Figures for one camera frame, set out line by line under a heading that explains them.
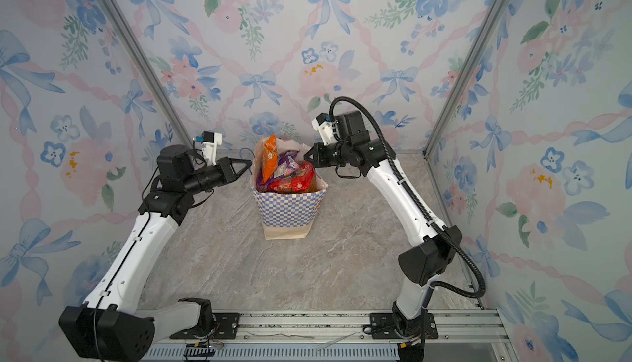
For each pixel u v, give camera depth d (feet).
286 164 2.83
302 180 2.69
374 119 1.65
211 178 1.99
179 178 1.77
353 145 1.83
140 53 2.80
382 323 2.44
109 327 1.22
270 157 2.66
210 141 2.06
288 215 2.61
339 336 2.41
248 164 2.26
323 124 2.14
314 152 2.06
